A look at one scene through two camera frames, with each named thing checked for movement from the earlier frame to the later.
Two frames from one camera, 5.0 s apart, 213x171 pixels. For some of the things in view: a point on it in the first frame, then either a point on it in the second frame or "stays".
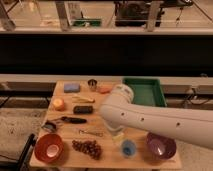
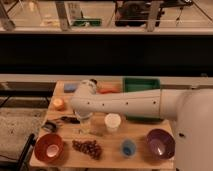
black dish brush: x=52 y=124 stays
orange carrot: x=105 y=89 stays
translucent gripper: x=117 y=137 → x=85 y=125
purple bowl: x=160 y=147 stays
